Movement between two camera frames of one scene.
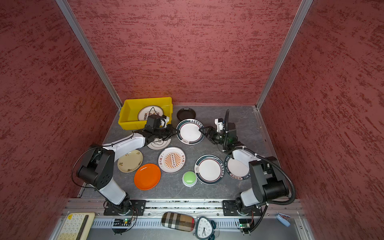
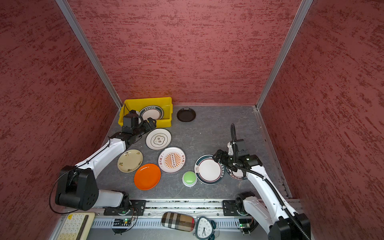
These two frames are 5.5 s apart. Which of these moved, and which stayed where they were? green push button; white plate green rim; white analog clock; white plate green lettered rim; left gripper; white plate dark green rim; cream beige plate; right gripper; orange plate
Moved: white plate green rim; right gripper; left gripper
Stayed: cream beige plate; white analog clock; white plate green lettered rim; white plate dark green rim; green push button; orange plate
